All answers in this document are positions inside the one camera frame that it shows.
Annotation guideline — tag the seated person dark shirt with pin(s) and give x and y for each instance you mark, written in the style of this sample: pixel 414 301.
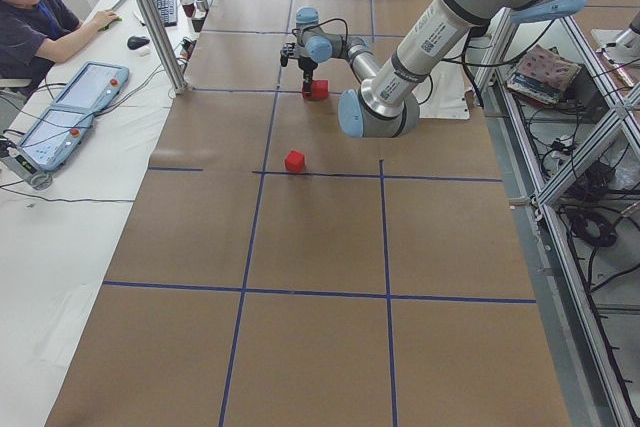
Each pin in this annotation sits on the seated person dark shirt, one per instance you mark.
pixel 36 34

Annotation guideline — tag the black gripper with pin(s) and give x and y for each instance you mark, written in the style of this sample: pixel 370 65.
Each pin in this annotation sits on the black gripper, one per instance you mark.
pixel 306 66

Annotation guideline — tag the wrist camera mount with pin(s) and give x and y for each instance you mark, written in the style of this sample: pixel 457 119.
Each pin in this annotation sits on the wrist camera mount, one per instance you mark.
pixel 288 52

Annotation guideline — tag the aluminium frame post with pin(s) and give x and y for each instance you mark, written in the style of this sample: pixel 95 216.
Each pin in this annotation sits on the aluminium frame post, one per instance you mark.
pixel 162 44

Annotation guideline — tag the upper teach pendant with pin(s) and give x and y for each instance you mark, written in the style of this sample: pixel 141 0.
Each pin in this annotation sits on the upper teach pendant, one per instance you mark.
pixel 92 88

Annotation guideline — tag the black keyboard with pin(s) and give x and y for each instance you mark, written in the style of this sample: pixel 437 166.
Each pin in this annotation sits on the black keyboard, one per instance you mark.
pixel 167 10

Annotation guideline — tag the metal cup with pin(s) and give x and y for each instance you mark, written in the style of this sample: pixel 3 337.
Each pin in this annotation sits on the metal cup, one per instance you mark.
pixel 201 5

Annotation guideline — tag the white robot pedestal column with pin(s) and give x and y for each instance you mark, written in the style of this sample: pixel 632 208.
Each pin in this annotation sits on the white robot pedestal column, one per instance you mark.
pixel 442 99

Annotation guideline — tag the red block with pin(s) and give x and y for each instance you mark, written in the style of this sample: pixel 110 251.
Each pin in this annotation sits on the red block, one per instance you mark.
pixel 319 90
pixel 295 162
pixel 307 91

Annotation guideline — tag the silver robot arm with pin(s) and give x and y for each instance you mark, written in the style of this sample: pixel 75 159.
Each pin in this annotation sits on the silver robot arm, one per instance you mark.
pixel 384 104

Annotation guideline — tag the lower teach pendant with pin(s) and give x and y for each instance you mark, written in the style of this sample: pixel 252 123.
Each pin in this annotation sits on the lower teach pendant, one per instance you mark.
pixel 54 137

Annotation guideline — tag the teach pendant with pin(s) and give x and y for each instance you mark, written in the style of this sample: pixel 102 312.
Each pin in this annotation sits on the teach pendant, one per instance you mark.
pixel 92 88
pixel 54 137

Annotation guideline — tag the black computer mouse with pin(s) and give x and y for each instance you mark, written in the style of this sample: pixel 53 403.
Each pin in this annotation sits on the black computer mouse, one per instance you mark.
pixel 136 42

